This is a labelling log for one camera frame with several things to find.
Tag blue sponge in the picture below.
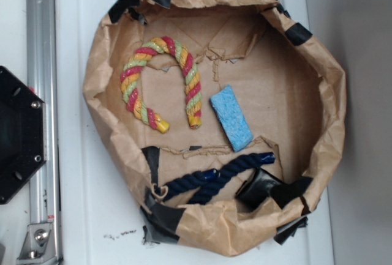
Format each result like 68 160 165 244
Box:
209 85 253 152

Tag brown paper bag bin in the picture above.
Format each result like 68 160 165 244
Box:
83 0 347 256

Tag dark blue rope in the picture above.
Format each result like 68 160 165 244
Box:
154 151 276 206

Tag red yellow green rope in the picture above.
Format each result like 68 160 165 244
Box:
119 35 203 134

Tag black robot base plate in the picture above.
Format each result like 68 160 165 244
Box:
0 66 46 204

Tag aluminium rail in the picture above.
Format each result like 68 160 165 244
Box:
26 0 63 264

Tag metal corner bracket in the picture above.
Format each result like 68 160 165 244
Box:
17 223 56 264

